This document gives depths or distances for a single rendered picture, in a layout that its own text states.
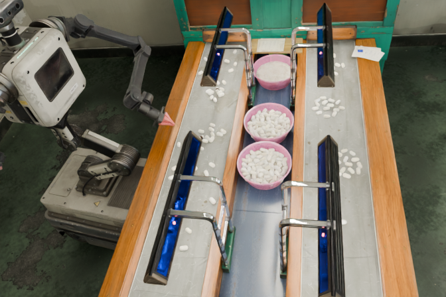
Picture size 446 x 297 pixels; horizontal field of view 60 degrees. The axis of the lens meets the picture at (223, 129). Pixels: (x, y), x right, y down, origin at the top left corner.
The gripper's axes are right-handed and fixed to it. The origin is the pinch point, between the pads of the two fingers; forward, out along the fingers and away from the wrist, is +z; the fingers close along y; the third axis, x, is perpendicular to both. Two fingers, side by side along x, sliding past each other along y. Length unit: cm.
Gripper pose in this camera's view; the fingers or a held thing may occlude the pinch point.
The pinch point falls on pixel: (172, 124)
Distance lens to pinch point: 204.8
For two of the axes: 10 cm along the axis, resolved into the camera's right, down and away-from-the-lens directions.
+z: 8.3, 4.6, 3.1
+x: -5.3, 4.8, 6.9
